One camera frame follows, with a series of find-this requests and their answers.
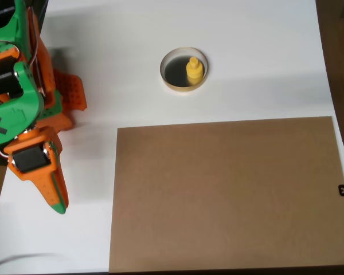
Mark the brown rectangular board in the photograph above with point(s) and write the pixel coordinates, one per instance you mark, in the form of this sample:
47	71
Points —
226	194

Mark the round dish with dark bottom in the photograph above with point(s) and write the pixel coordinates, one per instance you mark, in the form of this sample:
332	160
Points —
175	71

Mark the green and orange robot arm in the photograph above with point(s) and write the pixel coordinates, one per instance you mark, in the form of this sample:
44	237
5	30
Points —
11	114

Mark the orange robot base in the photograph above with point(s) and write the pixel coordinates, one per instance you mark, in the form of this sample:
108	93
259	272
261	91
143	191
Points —
71	91

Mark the orange gripper black servo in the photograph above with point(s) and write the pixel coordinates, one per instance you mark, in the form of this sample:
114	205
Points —
31	158

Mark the small yellow plastic piece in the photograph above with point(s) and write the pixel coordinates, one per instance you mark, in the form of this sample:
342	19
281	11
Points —
194	73

